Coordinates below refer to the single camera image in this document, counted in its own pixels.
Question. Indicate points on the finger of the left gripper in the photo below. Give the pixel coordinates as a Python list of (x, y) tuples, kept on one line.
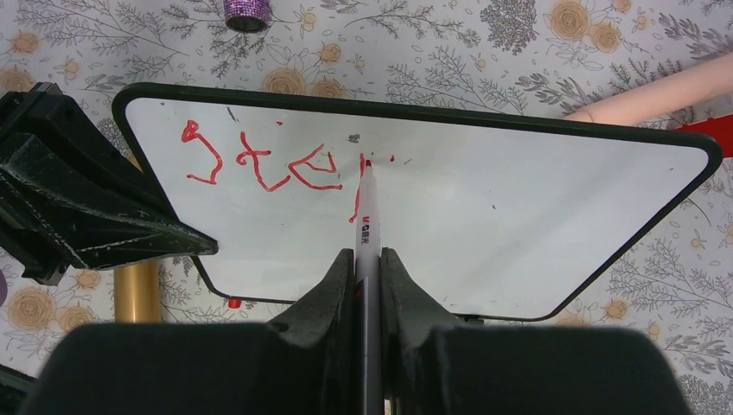
[(47, 116), (53, 219)]

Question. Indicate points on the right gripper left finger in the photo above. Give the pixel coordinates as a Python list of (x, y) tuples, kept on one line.
[(299, 362)]

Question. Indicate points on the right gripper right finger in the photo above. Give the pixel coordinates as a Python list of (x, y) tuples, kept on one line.
[(436, 363)]

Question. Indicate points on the red capped whiteboard marker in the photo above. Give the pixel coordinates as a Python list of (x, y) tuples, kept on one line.
[(366, 271)]

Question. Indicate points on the white whiteboard black frame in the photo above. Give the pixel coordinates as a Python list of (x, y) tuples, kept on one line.
[(495, 215)]

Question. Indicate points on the purple glitter microphone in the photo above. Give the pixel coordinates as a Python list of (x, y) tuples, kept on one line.
[(247, 16)]

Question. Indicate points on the red square block with hole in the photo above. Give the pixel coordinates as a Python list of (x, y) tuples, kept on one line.
[(720, 129)]

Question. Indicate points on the pink toy microphone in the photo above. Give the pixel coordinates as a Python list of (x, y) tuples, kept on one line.
[(688, 87)]

